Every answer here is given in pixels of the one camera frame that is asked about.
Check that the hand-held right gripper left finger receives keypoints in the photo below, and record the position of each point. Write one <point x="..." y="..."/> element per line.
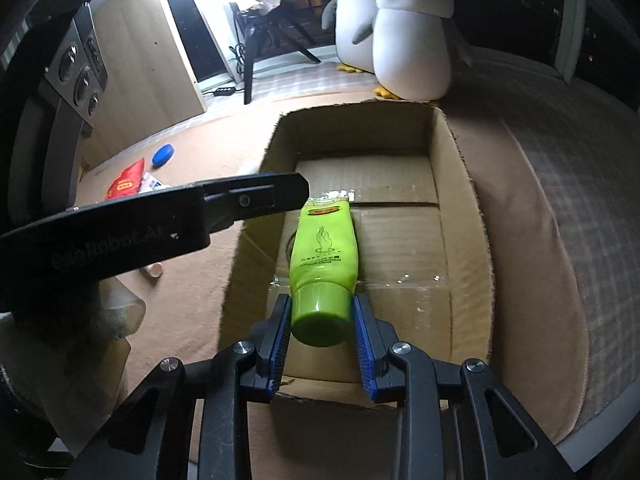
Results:
<point x="279" y="355"/>

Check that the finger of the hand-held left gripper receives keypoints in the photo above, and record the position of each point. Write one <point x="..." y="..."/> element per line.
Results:
<point x="270" y="195"/>

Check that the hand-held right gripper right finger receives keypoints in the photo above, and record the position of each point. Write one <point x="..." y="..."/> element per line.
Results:
<point x="364" y="355"/>

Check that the green hand cream tube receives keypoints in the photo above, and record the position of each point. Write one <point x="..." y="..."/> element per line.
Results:
<point x="325" y="260"/>

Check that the brown cardboard box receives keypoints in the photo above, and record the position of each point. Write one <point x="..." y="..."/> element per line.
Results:
<point x="400" y="240"/>

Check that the small pink-capped tube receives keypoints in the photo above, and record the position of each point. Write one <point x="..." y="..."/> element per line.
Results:
<point x="152" y="270"/>

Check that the red snack packet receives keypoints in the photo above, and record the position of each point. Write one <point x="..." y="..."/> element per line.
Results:
<point x="125" y="182"/>

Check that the blue and white packet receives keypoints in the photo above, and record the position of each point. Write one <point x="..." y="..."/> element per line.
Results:
<point x="154" y="183"/>

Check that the blue round lid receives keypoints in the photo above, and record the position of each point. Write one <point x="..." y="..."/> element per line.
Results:
<point x="163" y="155"/>

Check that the black power strip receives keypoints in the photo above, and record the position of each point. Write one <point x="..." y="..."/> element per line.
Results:
<point x="223" y="91"/>

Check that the black tripod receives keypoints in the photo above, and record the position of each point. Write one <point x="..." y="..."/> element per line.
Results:
<point x="252" y="45"/>

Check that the light wooden board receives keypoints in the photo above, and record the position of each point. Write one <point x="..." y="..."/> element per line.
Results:
<point x="145" y="70"/>

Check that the black flat panel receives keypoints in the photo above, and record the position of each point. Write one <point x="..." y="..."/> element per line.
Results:
<point x="197" y="35"/>

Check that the grey-winged penguin plush toy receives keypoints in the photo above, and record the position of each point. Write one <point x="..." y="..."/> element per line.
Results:
<point x="352" y="20"/>

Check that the large penguin plush toy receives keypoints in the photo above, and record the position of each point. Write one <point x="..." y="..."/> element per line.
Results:
<point x="410" y="50"/>

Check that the white window frame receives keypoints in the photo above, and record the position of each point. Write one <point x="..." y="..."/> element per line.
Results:
<point x="569" y="35"/>

